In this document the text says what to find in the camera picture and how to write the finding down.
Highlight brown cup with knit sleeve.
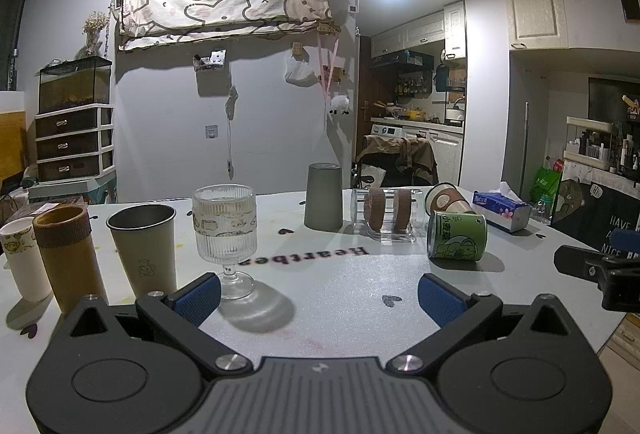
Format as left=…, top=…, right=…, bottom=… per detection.
left=32, top=205, right=109, bottom=318

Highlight white pole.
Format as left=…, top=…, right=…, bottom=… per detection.
left=518, top=102, right=530, bottom=201

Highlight hanging cable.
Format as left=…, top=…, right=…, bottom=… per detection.
left=225, top=85, right=239, bottom=181

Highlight white wall cabinet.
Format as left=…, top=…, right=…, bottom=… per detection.
left=503, top=0, right=570, bottom=50

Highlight wooden board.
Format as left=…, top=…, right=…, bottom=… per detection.
left=0, top=109, right=27, bottom=183

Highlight dried flower bouquet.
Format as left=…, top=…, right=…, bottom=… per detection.
left=81, top=11, right=109, bottom=58

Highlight plain grey cup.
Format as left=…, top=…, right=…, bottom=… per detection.
left=304, top=162, right=345, bottom=232

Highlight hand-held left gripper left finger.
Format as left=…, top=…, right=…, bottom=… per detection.
left=64, top=273, right=255, bottom=373

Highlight white washing machine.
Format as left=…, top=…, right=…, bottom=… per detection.
left=370, top=121, right=407, bottom=151

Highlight white plastic drawer unit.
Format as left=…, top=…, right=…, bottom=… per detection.
left=34, top=104, right=116, bottom=186

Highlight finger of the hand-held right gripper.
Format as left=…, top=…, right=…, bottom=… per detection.
left=611, top=228, right=640, bottom=260
left=553, top=244, right=612, bottom=284

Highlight ribbed glass goblet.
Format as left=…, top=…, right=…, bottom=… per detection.
left=192, top=184, right=259, bottom=301

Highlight blue tissue box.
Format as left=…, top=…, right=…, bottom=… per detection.
left=472, top=181, right=532, bottom=234

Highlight chair with brown cloth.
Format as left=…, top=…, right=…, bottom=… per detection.
left=355, top=134, right=439, bottom=190

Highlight white rack with bottles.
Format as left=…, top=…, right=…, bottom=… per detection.
left=564, top=116, right=622, bottom=173

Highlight white kitchen upper cabinets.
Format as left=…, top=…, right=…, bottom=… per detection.
left=370, top=0, right=467, bottom=60

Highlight green printed cup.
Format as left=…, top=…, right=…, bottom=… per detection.
left=426, top=210, right=488, bottom=264

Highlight clear rack with brown coasters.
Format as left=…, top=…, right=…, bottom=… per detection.
left=349, top=186, right=419, bottom=243

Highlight green bag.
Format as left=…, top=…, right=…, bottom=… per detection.
left=529, top=165, right=564, bottom=203

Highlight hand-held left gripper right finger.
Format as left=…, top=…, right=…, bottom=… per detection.
left=385, top=273, right=577, bottom=373

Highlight white plastic bag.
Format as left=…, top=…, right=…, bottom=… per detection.
left=284, top=56, right=316, bottom=88

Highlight white printed paper cup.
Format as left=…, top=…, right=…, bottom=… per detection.
left=0, top=216, right=39, bottom=303

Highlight grey-green metal cup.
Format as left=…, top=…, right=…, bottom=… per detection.
left=106, top=203, right=179, bottom=298

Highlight dark printed curtain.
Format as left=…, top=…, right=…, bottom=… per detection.
left=549, top=161, right=640, bottom=257

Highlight brown and white paper cup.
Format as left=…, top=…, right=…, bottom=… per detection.
left=424, top=182, right=474, bottom=218

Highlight glass fish tank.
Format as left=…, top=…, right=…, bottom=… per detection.
left=38, top=56, right=113, bottom=114

